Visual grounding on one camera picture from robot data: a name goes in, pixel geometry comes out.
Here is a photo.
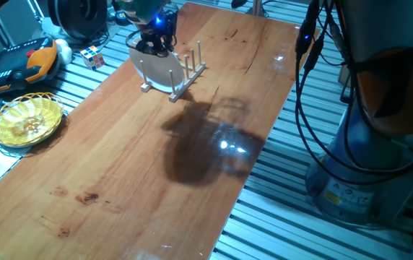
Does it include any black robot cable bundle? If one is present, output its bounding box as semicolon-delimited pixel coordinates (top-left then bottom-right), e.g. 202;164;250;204
295;0;413;187

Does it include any black round tape measure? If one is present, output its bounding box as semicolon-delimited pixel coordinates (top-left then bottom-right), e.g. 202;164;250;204
114;10;130;27

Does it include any Rubik's cube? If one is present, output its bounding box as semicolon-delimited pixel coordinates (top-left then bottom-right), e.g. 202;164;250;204
79;45;106;72

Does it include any wooden peg dish rack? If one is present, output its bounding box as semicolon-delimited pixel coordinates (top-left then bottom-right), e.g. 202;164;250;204
139;40;207;104

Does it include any glossy wooden board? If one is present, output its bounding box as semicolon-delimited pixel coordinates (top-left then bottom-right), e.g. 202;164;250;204
0;1;319;260

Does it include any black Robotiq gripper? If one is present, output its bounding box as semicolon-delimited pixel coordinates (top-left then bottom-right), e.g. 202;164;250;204
135;12;178;59

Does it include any white round plate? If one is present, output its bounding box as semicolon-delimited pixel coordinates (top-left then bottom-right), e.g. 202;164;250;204
129;35;186;93

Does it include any yellow wicker basket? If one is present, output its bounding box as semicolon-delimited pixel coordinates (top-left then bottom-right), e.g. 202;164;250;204
0;92;65;148

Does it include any black orange teach pendant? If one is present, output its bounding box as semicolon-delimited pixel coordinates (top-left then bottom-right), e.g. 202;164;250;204
0;37;60;97

